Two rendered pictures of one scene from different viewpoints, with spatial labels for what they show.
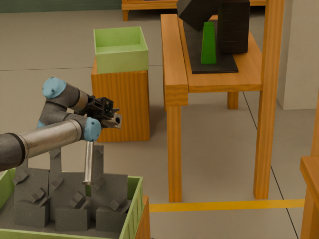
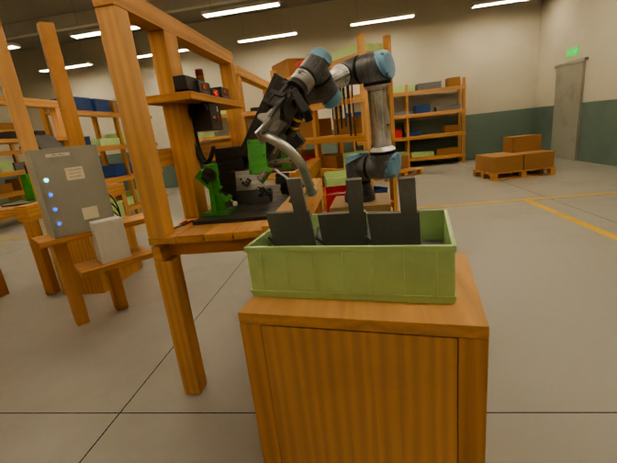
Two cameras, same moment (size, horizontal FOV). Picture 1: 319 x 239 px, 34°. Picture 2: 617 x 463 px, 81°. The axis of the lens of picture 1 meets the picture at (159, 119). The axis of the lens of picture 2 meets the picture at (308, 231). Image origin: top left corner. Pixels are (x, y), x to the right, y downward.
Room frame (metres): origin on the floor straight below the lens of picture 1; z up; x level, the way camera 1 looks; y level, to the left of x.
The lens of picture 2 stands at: (2.91, 0.44, 1.28)
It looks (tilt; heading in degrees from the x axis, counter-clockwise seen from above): 15 degrees down; 188
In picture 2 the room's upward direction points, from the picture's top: 6 degrees counter-clockwise
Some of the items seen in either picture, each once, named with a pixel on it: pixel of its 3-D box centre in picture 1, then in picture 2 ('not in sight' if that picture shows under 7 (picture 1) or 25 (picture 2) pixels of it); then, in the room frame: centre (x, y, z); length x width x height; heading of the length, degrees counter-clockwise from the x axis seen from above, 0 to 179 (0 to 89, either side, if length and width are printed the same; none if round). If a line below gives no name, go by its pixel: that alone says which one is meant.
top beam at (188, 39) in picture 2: not in sight; (185, 37); (0.63, -0.50, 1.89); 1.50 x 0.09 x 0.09; 0
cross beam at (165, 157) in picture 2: not in sight; (196, 152); (0.63, -0.57, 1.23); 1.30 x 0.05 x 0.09; 0
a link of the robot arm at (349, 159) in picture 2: not in sight; (358, 165); (1.13, 0.46, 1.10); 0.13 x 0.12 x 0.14; 60
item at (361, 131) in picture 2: not in sight; (325, 135); (-2.75, 0.02, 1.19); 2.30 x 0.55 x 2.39; 41
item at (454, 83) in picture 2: not in sight; (404, 127); (-7.83, 1.86, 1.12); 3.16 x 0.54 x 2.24; 90
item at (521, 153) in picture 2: not in sight; (512, 156); (-4.80, 3.54, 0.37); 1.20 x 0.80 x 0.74; 98
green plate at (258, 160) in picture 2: not in sight; (258, 156); (0.71, -0.14, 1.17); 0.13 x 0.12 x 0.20; 0
